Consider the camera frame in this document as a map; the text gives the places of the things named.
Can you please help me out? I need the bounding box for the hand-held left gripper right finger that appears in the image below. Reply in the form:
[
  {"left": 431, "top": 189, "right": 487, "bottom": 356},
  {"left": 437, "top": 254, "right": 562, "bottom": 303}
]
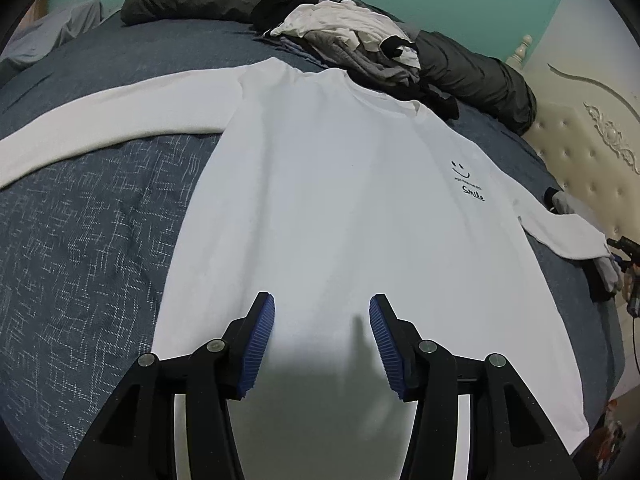
[{"left": 368, "top": 294, "right": 581, "bottom": 480}]

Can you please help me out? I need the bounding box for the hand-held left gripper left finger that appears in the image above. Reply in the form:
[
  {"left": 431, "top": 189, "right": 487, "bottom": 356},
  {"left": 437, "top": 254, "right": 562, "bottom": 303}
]
[{"left": 62, "top": 291, "right": 277, "bottom": 480}]

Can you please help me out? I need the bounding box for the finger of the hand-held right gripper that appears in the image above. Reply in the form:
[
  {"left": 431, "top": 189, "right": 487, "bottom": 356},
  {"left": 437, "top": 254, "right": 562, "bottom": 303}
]
[{"left": 606, "top": 236, "right": 640, "bottom": 265}]

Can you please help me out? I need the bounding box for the white long-sleeve shirt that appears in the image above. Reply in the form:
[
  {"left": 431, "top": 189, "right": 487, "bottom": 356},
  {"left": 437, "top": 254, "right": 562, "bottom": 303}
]
[{"left": 0, "top": 56, "right": 612, "bottom": 456}]

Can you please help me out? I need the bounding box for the pile of mixed clothes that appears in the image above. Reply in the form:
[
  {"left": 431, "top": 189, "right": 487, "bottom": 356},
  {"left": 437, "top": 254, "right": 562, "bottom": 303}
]
[{"left": 252, "top": 0, "right": 461, "bottom": 121}]

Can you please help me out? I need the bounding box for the grey and black folded garment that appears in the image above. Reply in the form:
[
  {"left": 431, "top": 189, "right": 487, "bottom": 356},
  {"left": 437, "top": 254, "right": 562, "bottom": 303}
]
[{"left": 544, "top": 187, "right": 626, "bottom": 303}]

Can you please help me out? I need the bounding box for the cream tufted headboard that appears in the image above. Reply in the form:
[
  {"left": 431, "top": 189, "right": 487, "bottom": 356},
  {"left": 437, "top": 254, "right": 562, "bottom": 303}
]
[{"left": 505, "top": 0, "right": 640, "bottom": 243}]

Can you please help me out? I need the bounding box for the colourful floor clutter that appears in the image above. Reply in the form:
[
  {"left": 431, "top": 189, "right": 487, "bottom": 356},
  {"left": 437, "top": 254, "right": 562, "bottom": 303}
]
[{"left": 597, "top": 405, "right": 627, "bottom": 461}]

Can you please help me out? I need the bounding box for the blue patterned bedspread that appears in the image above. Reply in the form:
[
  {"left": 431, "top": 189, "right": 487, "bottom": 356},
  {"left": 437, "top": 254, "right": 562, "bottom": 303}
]
[{"left": 0, "top": 7, "right": 628, "bottom": 480}]

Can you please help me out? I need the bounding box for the cream bedpost finial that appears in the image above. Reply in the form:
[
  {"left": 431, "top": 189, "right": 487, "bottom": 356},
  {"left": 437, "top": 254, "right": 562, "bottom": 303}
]
[{"left": 506, "top": 34, "right": 534, "bottom": 68}]

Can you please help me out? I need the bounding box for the grey crumpled garment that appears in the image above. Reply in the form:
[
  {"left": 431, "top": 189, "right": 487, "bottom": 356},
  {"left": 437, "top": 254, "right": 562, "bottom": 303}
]
[{"left": 280, "top": 30, "right": 422, "bottom": 88}]

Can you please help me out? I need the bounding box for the pale blue crumpled garment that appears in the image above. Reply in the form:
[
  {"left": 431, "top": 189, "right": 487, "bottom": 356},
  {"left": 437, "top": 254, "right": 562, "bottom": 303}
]
[{"left": 272, "top": 35, "right": 326, "bottom": 68}]

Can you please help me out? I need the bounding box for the white crumpled garment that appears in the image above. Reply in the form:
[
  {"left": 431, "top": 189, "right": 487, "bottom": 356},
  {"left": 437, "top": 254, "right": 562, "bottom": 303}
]
[{"left": 276, "top": 0, "right": 422, "bottom": 68}]

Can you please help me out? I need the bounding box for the light grey cloth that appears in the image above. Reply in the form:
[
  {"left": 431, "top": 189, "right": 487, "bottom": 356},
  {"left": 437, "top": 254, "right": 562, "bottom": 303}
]
[{"left": 0, "top": 0, "right": 106, "bottom": 68}]

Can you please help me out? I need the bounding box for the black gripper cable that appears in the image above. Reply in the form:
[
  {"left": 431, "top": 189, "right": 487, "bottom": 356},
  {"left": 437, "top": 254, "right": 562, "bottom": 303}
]
[{"left": 620, "top": 310, "right": 640, "bottom": 378}]

